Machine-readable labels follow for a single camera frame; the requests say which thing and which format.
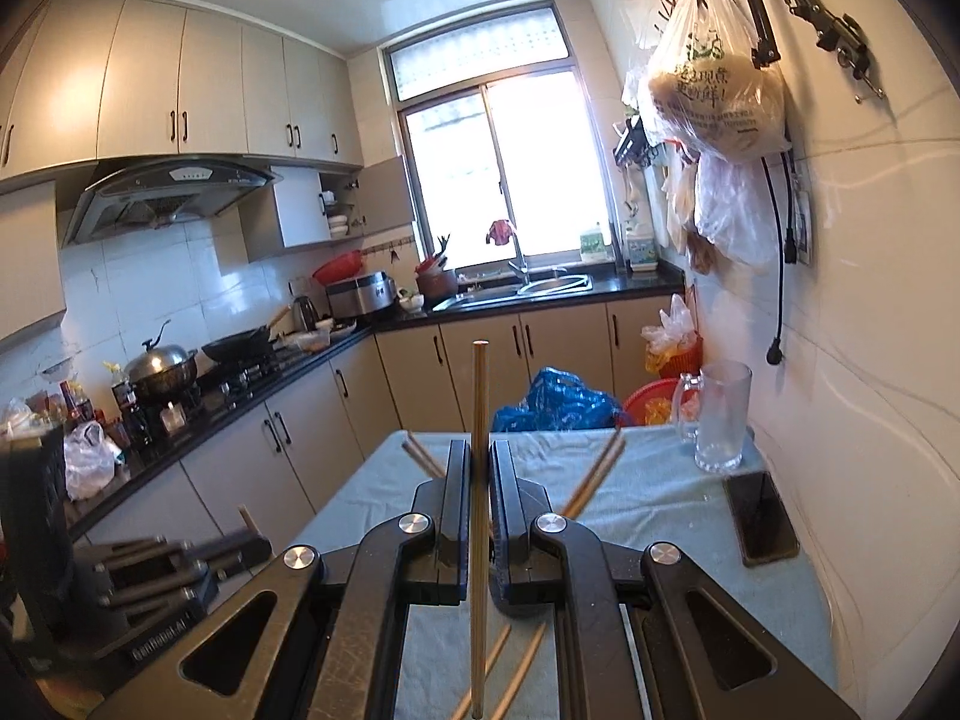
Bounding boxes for dark wooden chopstick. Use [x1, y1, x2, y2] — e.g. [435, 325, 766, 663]
[469, 340, 488, 718]

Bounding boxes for steel kitchen sink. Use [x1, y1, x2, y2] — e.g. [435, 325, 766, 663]
[436, 275, 594, 312]

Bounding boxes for black smartphone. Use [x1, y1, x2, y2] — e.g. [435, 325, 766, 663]
[722, 472, 800, 567]

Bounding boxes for red plastic basket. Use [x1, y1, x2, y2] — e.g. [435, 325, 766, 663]
[617, 379, 700, 427]

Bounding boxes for blue plastic bag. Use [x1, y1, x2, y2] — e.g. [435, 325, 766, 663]
[491, 367, 625, 434]

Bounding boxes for clear glass beer mug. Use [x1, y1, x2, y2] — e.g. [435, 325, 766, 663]
[672, 359, 752, 473]

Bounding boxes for steel lidded wok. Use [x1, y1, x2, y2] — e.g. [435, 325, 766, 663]
[124, 320, 197, 400]

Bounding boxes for red waste bin with bags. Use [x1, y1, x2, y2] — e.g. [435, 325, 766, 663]
[641, 294, 703, 379]

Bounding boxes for black frying pan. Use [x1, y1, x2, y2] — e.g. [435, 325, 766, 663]
[202, 305, 290, 364]

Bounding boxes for silver rice cooker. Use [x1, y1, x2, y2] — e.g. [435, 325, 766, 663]
[325, 270, 397, 320]

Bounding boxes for dark utensil crock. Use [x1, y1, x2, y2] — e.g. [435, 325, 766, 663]
[415, 236, 459, 305]

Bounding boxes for red colander bowl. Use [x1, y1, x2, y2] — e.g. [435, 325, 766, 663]
[313, 249, 363, 288]

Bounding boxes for steel faucet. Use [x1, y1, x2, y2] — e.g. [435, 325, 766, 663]
[485, 218, 530, 284]

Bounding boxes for range hood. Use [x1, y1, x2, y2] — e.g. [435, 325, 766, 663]
[64, 156, 277, 245]

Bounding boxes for large hanging plastic bag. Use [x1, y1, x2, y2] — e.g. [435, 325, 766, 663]
[638, 0, 789, 164]

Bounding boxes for black power cable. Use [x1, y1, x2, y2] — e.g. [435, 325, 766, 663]
[760, 154, 797, 368]

